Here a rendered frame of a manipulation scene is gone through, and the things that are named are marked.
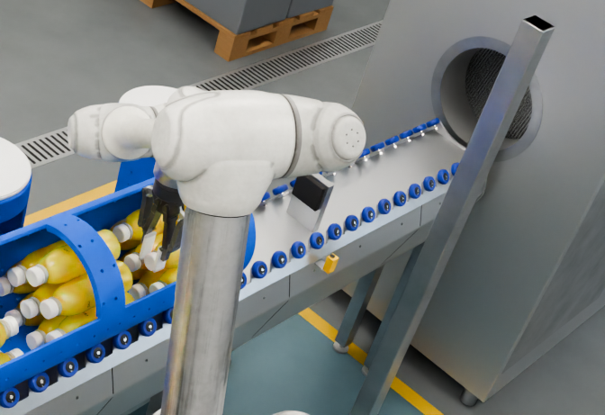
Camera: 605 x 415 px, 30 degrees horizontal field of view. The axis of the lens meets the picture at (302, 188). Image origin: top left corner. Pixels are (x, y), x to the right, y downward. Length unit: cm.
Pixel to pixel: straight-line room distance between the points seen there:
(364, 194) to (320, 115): 155
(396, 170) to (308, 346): 94
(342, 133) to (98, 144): 63
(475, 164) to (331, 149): 116
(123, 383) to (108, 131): 67
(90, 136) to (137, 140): 12
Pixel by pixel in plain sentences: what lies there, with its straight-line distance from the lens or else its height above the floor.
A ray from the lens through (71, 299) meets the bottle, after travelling 233.
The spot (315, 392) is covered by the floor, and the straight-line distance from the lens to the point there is 394.
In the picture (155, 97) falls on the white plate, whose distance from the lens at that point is 317.
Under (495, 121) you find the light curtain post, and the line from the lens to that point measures 275.
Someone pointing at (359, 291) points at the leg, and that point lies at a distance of 394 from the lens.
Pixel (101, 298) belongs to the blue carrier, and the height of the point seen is 116.
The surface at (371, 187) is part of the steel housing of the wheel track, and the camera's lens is 329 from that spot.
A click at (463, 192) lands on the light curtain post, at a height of 122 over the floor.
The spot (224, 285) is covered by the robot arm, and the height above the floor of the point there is 159.
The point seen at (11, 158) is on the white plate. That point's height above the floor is 104.
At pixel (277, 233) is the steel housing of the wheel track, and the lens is 298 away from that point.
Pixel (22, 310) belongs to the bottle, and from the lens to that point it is 240.
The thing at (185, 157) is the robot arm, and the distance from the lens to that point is 163.
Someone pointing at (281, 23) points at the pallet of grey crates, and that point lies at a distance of 579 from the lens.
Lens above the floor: 269
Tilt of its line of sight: 34 degrees down
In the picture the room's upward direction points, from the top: 19 degrees clockwise
